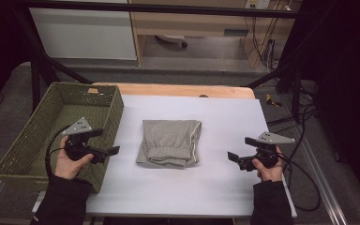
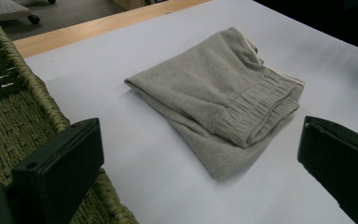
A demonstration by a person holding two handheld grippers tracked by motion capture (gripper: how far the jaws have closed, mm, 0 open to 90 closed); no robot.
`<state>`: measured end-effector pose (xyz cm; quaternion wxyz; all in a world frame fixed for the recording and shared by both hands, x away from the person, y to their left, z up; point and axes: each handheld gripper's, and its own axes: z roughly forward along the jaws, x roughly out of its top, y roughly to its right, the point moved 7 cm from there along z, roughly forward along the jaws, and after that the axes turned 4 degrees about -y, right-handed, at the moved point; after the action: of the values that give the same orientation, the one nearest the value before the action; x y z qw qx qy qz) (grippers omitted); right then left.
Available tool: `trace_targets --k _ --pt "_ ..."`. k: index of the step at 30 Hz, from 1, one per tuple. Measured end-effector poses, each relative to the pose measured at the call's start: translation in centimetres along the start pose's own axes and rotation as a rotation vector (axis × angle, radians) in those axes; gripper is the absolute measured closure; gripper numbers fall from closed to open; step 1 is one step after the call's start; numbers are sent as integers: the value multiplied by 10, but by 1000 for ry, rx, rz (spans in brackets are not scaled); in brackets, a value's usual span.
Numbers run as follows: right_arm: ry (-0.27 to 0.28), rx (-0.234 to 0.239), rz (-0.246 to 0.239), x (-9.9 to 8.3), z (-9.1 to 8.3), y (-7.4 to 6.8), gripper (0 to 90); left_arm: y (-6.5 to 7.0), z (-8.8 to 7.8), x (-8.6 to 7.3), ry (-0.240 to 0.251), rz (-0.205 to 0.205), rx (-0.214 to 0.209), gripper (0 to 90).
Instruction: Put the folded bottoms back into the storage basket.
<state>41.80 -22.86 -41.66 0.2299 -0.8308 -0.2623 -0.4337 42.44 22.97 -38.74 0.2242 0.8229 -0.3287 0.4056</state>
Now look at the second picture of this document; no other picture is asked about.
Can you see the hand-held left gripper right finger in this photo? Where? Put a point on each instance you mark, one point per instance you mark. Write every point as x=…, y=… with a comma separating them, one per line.
x=345, y=161

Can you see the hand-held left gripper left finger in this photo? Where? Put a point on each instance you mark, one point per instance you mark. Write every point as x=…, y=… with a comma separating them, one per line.
x=59, y=168

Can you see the green woven basket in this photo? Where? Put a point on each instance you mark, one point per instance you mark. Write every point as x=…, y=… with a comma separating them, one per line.
x=12, y=130

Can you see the grey pants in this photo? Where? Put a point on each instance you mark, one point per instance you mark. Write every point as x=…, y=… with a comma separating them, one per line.
x=205, y=90

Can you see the white table cover sheet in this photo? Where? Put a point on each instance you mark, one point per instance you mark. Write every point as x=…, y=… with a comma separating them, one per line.
x=143, y=161

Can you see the wooden table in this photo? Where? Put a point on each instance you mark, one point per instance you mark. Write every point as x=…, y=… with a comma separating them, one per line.
x=74, y=34

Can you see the white office chair base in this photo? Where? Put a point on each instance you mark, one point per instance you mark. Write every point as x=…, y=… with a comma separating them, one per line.
x=3, y=7

